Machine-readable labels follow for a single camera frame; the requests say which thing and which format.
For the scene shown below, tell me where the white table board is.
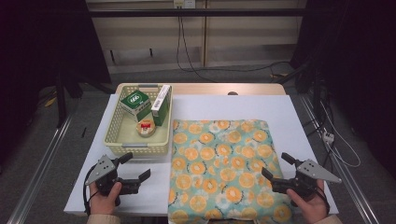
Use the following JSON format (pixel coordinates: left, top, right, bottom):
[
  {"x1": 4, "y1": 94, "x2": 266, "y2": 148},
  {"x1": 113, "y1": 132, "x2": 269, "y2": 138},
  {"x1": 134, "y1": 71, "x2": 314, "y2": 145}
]
[{"x1": 64, "y1": 92, "x2": 340, "y2": 217}]

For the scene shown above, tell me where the black metal stand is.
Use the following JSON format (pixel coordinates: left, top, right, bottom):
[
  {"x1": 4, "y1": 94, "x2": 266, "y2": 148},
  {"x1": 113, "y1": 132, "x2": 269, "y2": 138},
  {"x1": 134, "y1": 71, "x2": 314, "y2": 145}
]
[{"x1": 55, "y1": 73, "x2": 69, "y2": 129}]

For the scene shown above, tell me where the black curtain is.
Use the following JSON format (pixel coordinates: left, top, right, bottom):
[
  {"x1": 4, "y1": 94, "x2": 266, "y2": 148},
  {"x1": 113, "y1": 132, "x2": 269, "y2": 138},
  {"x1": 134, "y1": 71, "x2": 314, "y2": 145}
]
[
  {"x1": 0, "y1": 0, "x2": 112, "y2": 157},
  {"x1": 290, "y1": 0, "x2": 396, "y2": 176}
]

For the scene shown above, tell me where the person's right hand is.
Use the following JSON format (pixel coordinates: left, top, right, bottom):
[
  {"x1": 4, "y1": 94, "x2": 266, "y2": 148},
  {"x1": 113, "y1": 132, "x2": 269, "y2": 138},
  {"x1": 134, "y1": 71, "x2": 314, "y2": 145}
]
[{"x1": 286, "y1": 179, "x2": 330, "y2": 224}]

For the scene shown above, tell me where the black horizontal bar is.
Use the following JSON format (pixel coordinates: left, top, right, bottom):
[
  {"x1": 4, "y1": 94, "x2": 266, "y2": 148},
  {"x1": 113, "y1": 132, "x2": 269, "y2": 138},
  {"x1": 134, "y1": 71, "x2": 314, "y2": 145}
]
[{"x1": 88, "y1": 7, "x2": 307, "y2": 18}]

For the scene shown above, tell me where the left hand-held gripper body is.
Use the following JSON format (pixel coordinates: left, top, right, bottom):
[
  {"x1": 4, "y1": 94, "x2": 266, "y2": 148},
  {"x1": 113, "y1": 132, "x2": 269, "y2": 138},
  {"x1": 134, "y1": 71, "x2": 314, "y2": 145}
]
[{"x1": 84, "y1": 154, "x2": 142, "y2": 198}]

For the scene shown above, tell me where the hand-held gripper cable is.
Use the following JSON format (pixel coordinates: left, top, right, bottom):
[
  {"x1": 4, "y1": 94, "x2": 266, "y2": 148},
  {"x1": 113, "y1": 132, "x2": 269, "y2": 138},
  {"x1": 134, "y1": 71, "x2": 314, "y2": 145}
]
[
  {"x1": 314, "y1": 186, "x2": 331, "y2": 217},
  {"x1": 81, "y1": 165, "x2": 98, "y2": 217}
]

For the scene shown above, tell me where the white wall socket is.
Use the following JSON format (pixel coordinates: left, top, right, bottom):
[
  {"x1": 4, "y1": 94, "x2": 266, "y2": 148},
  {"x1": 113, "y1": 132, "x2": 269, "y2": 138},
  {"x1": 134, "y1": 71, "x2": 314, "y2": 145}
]
[{"x1": 173, "y1": 0, "x2": 196, "y2": 9}]

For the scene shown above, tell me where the white floor cable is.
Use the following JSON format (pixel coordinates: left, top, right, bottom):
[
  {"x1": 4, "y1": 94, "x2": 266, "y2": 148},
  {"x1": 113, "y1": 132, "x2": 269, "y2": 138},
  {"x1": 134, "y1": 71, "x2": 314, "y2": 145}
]
[{"x1": 319, "y1": 102, "x2": 362, "y2": 169}]

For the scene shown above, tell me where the white power strip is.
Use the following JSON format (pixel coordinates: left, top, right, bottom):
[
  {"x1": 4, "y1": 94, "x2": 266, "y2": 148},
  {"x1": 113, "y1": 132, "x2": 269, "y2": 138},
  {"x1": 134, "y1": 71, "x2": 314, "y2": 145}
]
[{"x1": 322, "y1": 131, "x2": 335, "y2": 145}]

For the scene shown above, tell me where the small round tin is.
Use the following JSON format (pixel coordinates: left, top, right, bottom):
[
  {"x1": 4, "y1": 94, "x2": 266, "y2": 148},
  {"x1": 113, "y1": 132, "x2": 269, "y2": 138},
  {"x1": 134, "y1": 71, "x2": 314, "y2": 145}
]
[{"x1": 135, "y1": 119, "x2": 157, "y2": 138}]

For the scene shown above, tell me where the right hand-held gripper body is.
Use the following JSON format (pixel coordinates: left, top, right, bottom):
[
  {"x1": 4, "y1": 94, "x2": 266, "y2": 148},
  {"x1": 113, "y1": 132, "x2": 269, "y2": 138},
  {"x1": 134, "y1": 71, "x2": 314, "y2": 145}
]
[{"x1": 270, "y1": 158, "x2": 343, "y2": 200}]

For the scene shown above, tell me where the wide green and white box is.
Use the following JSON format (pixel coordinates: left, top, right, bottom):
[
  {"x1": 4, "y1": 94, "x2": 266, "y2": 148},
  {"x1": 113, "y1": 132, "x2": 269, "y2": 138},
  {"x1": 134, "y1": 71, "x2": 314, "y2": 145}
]
[{"x1": 120, "y1": 89, "x2": 152, "y2": 123}]

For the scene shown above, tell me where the pale yellow plastic basket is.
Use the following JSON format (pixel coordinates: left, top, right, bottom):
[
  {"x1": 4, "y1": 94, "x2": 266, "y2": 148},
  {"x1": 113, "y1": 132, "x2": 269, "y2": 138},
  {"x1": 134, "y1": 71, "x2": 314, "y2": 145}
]
[{"x1": 103, "y1": 83, "x2": 174, "y2": 158}]

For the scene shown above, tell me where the narrow green and white box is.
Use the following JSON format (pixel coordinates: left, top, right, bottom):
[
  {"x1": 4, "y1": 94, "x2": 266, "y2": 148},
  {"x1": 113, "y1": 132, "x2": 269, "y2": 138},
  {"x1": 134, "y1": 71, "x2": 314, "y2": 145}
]
[{"x1": 150, "y1": 84, "x2": 173, "y2": 127}]

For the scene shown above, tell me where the person's left hand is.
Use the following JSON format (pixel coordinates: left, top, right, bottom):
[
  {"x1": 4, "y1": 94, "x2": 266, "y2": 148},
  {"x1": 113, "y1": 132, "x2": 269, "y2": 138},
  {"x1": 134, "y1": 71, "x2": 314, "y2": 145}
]
[{"x1": 89, "y1": 181, "x2": 123, "y2": 216}]

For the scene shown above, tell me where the right hand-held gripper cable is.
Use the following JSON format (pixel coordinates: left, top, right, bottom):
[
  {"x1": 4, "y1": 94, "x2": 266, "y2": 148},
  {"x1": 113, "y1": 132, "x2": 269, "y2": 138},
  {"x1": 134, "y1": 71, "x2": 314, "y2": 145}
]
[{"x1": 314, "y1": 186, "x2": 331, "y2": 217}]

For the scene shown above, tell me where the orange print cloth bag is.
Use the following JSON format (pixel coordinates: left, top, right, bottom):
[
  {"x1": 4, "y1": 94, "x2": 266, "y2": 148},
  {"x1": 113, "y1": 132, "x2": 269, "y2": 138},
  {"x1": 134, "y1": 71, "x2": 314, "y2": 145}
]
[{"x1": 167, "y1": 119, "x2": 295, "y2": 224}]

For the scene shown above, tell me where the aluminium floor rail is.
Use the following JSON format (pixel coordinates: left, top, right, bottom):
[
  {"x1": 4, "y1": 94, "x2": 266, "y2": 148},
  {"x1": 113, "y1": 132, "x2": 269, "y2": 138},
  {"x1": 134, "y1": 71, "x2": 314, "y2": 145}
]
[
  {"x1": 7, "y1": 114, "x2": 75, "y2": 224},
  {"x1": 299, "y1": 94, "x2": 380, "y2": 224}
]

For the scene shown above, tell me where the left hand-held gripper cable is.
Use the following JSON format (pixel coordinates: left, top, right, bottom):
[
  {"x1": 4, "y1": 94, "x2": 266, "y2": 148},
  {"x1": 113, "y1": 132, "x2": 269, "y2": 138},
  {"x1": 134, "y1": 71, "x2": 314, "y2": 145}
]
[{"x1": 81, "y1": 165, "x2": 98, "y2": 217}]

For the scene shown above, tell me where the black wall cable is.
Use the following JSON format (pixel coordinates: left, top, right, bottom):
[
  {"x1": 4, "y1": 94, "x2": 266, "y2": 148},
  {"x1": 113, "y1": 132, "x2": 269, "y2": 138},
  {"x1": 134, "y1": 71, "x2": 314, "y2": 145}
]
[{"x1": 176, "y1": 7, "x2": 292, "y2": 83}]

